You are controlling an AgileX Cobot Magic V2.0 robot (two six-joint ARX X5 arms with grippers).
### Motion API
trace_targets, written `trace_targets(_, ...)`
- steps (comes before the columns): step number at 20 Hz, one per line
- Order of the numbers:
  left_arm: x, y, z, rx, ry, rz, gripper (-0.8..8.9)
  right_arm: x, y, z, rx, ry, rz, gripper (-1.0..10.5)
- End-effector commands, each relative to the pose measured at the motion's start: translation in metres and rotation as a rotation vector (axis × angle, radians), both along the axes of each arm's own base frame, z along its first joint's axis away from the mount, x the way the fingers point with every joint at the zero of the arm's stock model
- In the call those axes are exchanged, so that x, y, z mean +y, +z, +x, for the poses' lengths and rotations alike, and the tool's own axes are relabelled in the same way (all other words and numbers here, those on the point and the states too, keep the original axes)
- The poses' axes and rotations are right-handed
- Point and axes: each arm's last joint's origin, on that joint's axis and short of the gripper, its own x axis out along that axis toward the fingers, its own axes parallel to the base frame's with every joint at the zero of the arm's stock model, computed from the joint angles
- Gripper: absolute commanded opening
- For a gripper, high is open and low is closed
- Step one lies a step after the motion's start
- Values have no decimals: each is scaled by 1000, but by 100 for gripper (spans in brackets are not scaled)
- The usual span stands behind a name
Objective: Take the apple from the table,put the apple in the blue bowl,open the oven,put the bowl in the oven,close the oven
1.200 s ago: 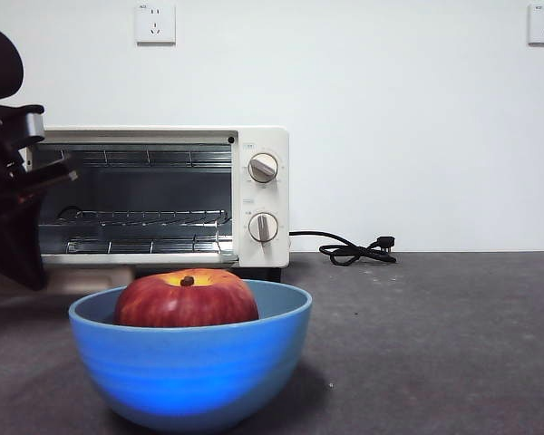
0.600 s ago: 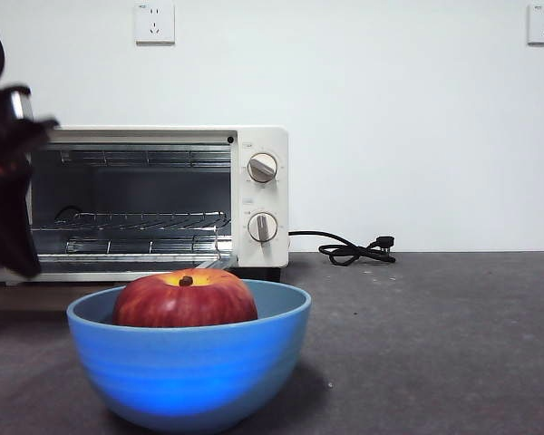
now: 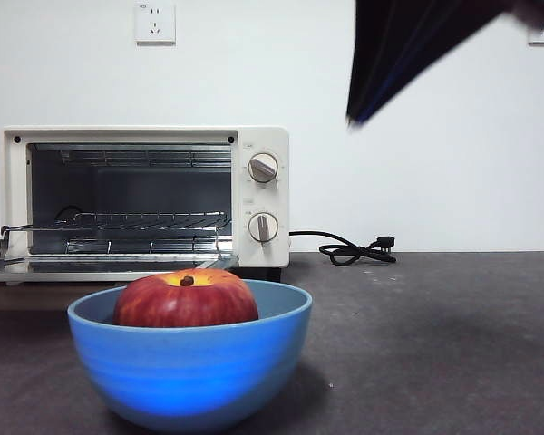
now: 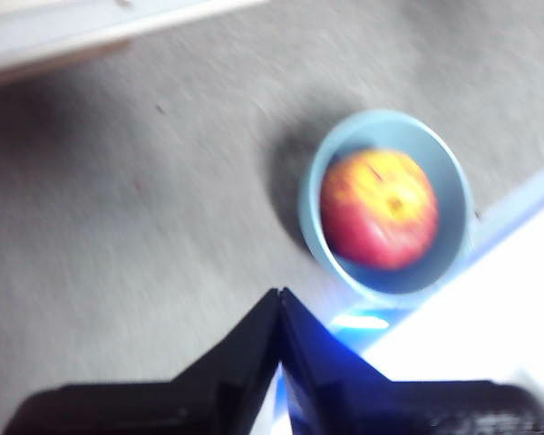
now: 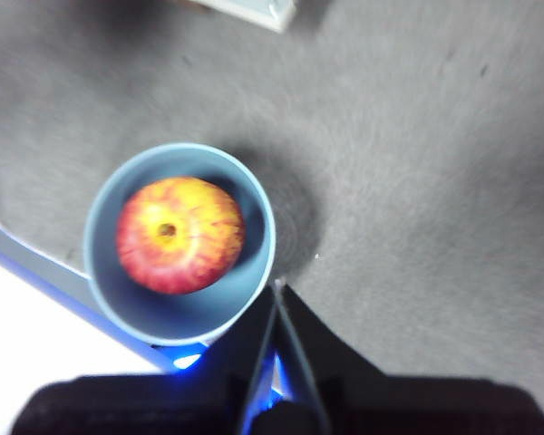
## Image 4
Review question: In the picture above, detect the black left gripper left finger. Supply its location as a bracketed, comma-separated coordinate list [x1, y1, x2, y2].
[2, 288, 282, 435]

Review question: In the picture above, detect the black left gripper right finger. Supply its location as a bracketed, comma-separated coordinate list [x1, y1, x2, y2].
[280, 287, 544, 435]

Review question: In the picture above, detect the red yellow apple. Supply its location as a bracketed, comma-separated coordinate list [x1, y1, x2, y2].
[319, 149, 439, 272]

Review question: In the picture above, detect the blue bowl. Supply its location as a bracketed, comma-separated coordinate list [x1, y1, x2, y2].
[298, 108, 475, 300]

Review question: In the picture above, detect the cream Toshiba toaster oven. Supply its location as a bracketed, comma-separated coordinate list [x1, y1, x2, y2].
[0, 0, 271, 92]

